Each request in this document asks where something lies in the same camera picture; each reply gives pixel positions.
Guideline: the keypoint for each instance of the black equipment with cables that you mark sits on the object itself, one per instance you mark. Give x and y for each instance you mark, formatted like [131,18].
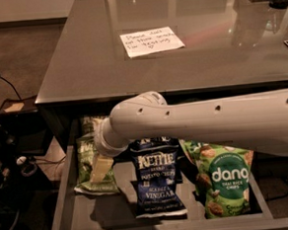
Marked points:
[15,196]

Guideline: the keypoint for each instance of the green jalapeno Kettle chip bag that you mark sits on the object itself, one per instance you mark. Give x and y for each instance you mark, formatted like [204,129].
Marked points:
[86,152]

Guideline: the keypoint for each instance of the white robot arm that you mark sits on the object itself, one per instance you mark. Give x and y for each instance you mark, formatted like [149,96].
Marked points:
[258,122]

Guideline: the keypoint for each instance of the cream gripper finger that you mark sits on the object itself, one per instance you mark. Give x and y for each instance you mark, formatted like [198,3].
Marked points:
[101,165]

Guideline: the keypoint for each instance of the white handwritten paper note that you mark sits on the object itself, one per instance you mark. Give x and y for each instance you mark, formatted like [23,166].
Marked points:
[150,41]

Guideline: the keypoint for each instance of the dark side table with note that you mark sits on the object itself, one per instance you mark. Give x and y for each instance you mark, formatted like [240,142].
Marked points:
[23,106]

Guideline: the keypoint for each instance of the rear green Kettle chip bag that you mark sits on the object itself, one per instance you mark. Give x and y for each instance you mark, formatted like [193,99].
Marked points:
[88,123]

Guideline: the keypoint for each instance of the middle green Dang chips bag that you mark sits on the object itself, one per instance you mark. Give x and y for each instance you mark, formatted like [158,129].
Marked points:
[191,150]

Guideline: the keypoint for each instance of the grey counter cabinet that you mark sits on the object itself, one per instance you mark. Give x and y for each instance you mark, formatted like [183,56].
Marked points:
[230,47]

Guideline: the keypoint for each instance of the front blue Kettle vinegar bag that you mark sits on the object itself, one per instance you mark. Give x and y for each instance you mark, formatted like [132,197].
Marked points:
[157,178]

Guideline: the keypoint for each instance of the front green Dang chips bag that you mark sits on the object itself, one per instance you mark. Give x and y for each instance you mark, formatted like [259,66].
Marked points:
[223,177]

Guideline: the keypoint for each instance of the middle blue Kettle chip bag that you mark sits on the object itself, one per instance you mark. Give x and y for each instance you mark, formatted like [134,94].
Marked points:
[150,144]

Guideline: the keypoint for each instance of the green dang chips bag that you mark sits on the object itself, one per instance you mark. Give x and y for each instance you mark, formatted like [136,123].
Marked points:
[191,150]
[223,177]

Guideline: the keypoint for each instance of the grey open top drawer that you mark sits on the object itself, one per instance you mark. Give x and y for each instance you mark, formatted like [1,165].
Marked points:
[76,211]

